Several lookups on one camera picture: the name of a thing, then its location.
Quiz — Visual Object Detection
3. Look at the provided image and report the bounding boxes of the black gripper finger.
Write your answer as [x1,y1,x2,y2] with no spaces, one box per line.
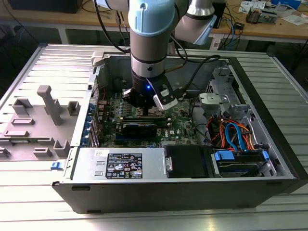
[122,88,151,116]
[148,96,161,110]

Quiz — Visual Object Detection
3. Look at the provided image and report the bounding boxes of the metal socket cover frame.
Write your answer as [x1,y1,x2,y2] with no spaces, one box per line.
[136,107,167,118]

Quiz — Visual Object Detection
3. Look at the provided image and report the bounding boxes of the black graphics card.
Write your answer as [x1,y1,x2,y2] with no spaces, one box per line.
[121,122,159,139]

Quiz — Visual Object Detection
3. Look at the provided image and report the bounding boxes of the green motherboard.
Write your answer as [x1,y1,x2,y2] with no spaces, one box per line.
[96,90,200,148]

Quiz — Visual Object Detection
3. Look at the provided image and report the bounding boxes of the grey corner block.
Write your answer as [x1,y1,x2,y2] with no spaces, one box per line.
[91,51,107,67]

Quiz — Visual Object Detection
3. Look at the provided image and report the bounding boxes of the silver power supply unit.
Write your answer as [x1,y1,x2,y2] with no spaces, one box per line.
[71,146,169,180]

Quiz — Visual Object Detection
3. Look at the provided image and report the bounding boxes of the silver drive cage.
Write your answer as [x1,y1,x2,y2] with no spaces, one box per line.
[199,67,251,121]

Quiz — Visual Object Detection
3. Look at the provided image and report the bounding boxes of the black label sticker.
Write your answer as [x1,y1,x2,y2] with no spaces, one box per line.
[107,153,143,180]

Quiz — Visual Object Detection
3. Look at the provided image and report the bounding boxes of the white QR code paper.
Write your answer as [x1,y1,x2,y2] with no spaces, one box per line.
[210,36,221,50]

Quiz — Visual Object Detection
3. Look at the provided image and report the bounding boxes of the black open PC case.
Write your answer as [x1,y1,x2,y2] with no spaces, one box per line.
[51,51,308,215]

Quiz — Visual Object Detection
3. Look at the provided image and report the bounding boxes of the grey plastic parts rack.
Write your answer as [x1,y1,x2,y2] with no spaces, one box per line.
[0,85,81,162]

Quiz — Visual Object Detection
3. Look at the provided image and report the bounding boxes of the hard disk blue carrier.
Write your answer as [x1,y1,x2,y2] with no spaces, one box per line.
[211,149,271,178]

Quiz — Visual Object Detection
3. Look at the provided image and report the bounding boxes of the tall black device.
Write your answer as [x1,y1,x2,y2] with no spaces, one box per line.
[213,0,227,29]

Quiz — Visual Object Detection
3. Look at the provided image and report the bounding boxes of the large black box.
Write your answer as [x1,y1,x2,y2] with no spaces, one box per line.
[8,0,84,14]

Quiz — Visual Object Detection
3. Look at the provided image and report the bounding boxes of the copper coil transformer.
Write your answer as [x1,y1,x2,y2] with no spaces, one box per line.
[245,6,262,24]

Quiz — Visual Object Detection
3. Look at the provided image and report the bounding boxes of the wooden desk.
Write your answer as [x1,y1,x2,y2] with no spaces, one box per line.
[0,0,308,45]

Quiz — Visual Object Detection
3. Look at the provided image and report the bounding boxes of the white printed box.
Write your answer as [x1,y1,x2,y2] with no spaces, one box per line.
[239,0,267,13]

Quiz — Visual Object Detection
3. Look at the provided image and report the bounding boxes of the grey electronic device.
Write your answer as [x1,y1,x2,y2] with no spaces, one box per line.
[261,6,281,25]

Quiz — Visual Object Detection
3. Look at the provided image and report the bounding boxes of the white paper sheets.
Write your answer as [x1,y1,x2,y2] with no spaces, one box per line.
[281,13,308,26]

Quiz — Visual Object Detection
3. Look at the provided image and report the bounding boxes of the blue cardboard box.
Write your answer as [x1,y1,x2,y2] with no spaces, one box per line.
[271,0,303,11]

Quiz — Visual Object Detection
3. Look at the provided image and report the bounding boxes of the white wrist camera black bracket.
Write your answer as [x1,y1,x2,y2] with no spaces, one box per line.
[152,79,185,112]

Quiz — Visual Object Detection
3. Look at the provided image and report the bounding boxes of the thin red wire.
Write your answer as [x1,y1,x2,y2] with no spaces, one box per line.
[97,86,107,102]

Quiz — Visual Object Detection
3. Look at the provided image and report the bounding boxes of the black camera cable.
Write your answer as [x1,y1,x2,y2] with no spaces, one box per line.
[180,54,221,96]

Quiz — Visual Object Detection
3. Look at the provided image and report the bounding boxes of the silver metal handle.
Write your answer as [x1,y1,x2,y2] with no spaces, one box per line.
[165,156,174,172]

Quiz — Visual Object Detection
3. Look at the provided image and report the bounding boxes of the orange wire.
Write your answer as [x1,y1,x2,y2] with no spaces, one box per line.
[241,124,257,151]
[206,116,233,147]

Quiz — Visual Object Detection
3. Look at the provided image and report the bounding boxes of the blue flat wire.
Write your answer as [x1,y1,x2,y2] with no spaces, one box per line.
[225,122,248,152]

